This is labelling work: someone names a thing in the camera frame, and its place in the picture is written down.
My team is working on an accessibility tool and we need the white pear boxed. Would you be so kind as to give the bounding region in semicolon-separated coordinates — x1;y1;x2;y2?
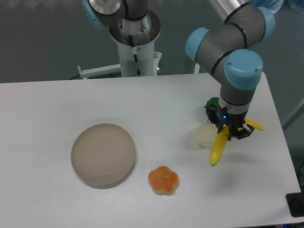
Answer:
196;122;218;149

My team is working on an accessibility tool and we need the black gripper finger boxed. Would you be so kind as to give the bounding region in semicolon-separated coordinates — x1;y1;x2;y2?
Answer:
205;105;219;124
229;124;254;140

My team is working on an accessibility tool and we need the orange knotted bread roll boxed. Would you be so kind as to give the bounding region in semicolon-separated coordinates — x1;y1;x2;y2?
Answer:
148;166;180;195

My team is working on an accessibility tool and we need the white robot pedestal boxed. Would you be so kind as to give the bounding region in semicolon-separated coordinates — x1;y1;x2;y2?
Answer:
108;10;163;77

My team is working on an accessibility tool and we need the white post with red clip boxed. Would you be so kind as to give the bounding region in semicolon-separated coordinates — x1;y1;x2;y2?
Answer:
193;63;200;74

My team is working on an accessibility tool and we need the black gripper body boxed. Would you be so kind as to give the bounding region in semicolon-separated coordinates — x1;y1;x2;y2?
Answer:
216;101;249;133

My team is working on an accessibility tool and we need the black device at table edge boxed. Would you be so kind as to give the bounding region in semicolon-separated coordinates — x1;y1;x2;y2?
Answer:
285;192;304;218

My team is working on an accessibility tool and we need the green bell pepper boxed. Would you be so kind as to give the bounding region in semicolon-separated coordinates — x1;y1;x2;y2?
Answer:
205;97;219;112

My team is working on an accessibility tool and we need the white table bracket left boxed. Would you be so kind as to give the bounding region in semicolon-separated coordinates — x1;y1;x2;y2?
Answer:
77;64;121;79

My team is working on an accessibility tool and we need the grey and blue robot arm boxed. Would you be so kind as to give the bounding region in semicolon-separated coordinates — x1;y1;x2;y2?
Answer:
83;0;275;139

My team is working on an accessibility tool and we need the beige round plate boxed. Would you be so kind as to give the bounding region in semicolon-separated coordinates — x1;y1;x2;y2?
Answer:
71;123;136;189

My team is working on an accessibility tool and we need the yellow banana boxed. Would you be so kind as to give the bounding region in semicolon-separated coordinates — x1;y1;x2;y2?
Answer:
209;119;265;166

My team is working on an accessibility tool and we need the blue plastic bag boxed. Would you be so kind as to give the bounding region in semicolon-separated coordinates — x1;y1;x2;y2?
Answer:
253;0;304;11

